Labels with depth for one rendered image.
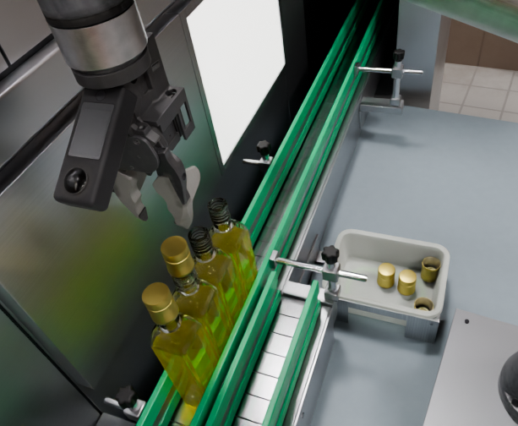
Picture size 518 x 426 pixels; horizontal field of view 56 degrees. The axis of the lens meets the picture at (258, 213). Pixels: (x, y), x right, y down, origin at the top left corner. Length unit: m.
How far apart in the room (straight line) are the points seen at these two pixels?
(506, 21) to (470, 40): 2.72
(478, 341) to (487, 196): 0.43
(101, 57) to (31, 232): 0.24
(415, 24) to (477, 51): 1.75
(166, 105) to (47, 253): 0.24
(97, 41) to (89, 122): 0.08
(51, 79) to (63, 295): 0.26
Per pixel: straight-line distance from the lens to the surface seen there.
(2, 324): 0.66
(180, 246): 0.61
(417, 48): 1.51
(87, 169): 0.46
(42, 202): 0.61
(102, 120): 0.46
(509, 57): 3.21
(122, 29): 0.44
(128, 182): 0.55
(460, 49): 3.22
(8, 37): 0.61
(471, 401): 0.92
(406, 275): 1.02
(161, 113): 0.50
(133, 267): 0.78
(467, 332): 0.98
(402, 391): 0.96
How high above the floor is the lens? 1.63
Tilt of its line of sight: 45 degrees down
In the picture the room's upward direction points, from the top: 12 degrees counter-clockwise
